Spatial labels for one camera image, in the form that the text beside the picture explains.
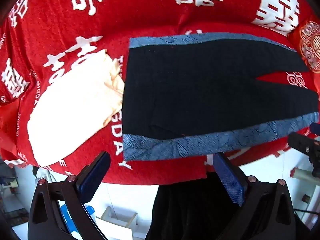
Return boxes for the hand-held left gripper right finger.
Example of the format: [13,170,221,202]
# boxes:
[213,152,297,240]

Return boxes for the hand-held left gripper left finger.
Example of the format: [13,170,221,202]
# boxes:
[27,151,112,240]

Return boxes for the black pants with blue trim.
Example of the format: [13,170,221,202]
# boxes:
[122,32,320,162]

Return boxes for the white pipe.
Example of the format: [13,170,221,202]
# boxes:
[295,169,315,180]

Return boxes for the blue plastic container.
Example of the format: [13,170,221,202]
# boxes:
[60,202,75,233]

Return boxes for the cream cloth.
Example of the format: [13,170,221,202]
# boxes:
[27,49,125,168]

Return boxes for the red patterned pillow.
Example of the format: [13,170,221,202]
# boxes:
[287,15,320,74]

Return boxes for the red printed blanket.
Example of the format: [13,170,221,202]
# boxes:
[0,0,320,186]

